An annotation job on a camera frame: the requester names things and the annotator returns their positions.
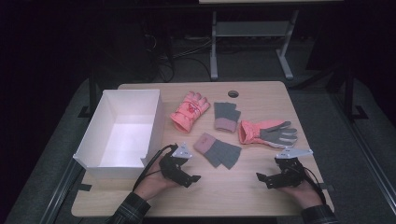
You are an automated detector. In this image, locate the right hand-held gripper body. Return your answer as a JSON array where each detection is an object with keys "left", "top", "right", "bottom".
[{"left": 274, "top": 147, "right": 314, "bottom": 189}]

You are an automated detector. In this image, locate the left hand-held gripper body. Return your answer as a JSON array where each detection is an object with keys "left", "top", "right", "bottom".
[{"left": 159, "top": 142, "right": 194, "bottom": 185}]

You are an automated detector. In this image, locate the grey mitten with pink cuff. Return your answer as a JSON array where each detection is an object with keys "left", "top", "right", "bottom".
[
  {"left": 192, "top": 133, "right": 243, "bottom": 171},
  {"left": 213, "top": 102, "right": 242, "bottom": 133}
]

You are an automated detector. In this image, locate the pink glove with grey palm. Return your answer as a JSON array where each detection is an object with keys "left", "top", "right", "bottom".
[{"left": 237, "top": 119, "right": 299, "bottom": 148}]

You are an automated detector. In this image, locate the white box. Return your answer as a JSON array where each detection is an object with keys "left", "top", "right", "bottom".
[{"left": 72, "top": 89, "right": 165, "bottom": 180}]

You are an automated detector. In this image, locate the person's right hand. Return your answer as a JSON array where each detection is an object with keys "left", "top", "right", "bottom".
[{"left": 278, "top": 174, "right": 324, "bottom": 209}]

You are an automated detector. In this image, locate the person's left hand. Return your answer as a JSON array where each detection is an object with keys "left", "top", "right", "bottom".
[{"left": 134, "top": 155, "right": 181, "bottom": 202}]

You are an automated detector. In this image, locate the black metal stand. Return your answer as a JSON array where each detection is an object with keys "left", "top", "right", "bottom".
[
  {"left": 342, "top": 64, "right": 370, "bottom": 120},
  {"left": 78, "top": 62, "right": 101, "bottom": 119}
]

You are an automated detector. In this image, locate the white-legged table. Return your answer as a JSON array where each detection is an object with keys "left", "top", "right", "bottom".
[{"left": 199, "top": 0, "right": 344, "bottom": 81}]

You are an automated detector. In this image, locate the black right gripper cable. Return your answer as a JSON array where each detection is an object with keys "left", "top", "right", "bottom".
[{"left": 303, "top": 166, "right": 327, "bottom": 205}]

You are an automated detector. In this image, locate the aluminium rail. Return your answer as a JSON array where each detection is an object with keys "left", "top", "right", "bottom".
[
  {"left": 38, "top": 158, "right": 85, "bottom": 224},
  {"left": 330, "top": 92, "right": 396, "bottom": 216}
]

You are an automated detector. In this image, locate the bundle of floor cables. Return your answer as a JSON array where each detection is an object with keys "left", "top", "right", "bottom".
[{"left": 143, "top": 31, "right": 213, "bottom": 83}]

